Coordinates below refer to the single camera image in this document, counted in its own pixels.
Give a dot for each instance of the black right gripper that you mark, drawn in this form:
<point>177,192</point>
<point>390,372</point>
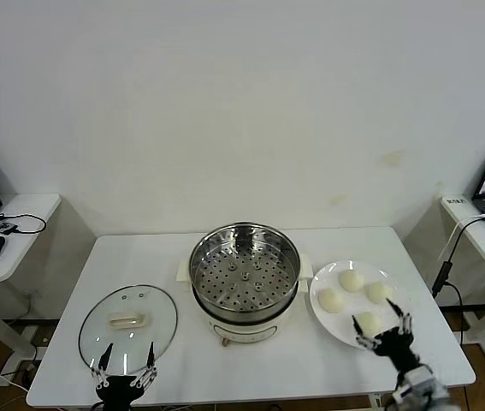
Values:
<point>396,349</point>

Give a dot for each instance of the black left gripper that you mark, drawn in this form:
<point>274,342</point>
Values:
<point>118,387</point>

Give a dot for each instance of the white steamed baozi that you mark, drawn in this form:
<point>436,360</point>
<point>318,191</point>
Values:
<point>332,300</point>
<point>378,292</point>
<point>352,281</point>
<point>370,323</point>

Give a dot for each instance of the round glass pot lid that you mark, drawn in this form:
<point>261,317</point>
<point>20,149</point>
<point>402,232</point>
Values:
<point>148,308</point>

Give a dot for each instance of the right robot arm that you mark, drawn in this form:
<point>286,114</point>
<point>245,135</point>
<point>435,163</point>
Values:
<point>421,387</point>

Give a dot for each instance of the perforated steel steamer basket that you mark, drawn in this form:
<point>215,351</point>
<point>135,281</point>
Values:
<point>208,257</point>

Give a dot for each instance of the round white plate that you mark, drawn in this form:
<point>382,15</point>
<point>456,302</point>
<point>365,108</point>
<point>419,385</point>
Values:
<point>336,325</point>

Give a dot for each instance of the cream electric cooking pot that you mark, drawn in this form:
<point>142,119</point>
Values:
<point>246,331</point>

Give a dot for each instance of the small black hub box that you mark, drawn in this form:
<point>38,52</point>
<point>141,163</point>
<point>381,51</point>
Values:
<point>3,227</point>

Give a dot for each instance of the white side desk with mouse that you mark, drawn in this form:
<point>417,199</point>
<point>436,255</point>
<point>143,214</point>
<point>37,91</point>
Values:
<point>28,205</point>

